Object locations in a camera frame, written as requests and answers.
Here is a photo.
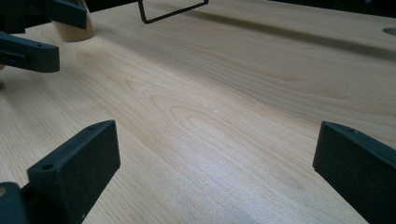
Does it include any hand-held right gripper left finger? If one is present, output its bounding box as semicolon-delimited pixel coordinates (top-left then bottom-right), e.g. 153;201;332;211
27;119;121;224

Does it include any glass jar with silver lid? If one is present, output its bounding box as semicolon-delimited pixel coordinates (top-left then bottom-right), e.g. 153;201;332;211
52;0;97;43

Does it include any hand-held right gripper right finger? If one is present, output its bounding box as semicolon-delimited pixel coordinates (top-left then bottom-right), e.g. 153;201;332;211
312;120;396;224

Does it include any black low shelf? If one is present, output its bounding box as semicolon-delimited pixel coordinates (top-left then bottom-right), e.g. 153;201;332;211
137;0;209;25

